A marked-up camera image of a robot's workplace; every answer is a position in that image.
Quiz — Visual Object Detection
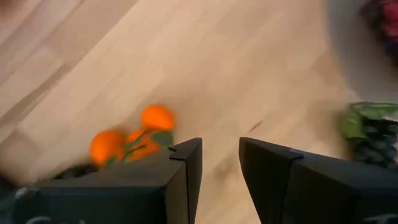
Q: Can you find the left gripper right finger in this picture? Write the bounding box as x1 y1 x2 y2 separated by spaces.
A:
238 136 398 224

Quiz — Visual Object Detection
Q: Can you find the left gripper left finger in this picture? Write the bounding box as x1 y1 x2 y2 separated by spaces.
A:
12 138 203 224

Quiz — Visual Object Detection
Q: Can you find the black grape bunch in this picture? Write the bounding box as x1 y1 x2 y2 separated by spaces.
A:
340 101 398 171

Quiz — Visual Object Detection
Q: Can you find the tangerine cluster with leaves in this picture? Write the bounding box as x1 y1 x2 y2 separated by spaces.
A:
89 104 177 169

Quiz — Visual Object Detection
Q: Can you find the pink dragon fruit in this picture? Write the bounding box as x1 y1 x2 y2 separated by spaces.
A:
379 0 398 41

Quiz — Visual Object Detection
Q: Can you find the round grey placemat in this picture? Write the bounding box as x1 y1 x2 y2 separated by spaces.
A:
325 0 398 105

